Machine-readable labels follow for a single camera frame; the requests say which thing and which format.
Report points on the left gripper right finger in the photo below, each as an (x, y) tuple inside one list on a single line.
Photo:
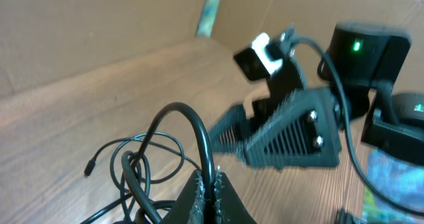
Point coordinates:
[(228, 207)]

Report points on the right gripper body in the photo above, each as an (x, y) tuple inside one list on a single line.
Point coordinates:
[(289, 79)]

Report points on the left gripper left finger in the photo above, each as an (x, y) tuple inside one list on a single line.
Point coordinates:
[(189, 207)]

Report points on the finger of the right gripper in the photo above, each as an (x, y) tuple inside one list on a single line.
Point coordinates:
[(301, 132), (232, 132)]

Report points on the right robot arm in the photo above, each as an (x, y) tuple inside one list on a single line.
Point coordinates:
[(361, 67)]

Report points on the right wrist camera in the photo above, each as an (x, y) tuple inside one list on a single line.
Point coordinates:
[(255, 61)]

